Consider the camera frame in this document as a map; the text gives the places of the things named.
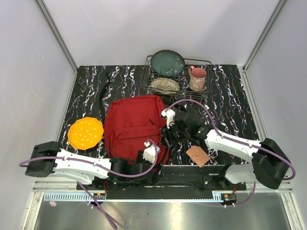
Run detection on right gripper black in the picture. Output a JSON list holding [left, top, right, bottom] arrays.
[[159, 119, 189, 149]]

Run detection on red backpack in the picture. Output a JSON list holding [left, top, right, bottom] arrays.
[[99, 73, 171, 164]]

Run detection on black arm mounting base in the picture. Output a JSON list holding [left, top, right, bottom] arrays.
[[84, 165, 247, 191]]

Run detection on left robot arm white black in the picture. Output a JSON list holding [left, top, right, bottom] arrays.
[[19, 139, 160, 190]]

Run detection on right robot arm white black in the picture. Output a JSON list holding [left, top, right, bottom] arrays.
[[161, 120, 291, 190]]

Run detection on patterned beige plate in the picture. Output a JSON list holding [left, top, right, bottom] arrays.
[[150, 78, 180, 94]]

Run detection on pink patterned mug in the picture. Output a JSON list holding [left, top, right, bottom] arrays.
[[189, 66, 207, 92]]

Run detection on teal ceramic plate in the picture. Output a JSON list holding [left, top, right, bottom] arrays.
[[150, 50, 185, 77]]

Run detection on orange perforated plate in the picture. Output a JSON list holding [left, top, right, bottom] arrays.
[[67, 117, 104, 150]]

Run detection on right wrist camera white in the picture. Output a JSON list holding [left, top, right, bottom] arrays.
[[161, 109, 176, 129]]

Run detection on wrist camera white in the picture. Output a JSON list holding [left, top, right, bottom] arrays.
[[143, 141, 160, 163], [161, 109, 176, 129]]

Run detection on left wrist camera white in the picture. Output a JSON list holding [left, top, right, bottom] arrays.
[[143, 141, 160, 163]]

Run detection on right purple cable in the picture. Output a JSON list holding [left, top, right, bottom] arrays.
[[165, 98, 295, 208]]

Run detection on black wire dish rack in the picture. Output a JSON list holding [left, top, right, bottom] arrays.
[[141, 55, 213, 100]]

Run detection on aluminium frame rail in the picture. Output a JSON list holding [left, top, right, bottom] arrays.
[[32, 172, 295, 203]]

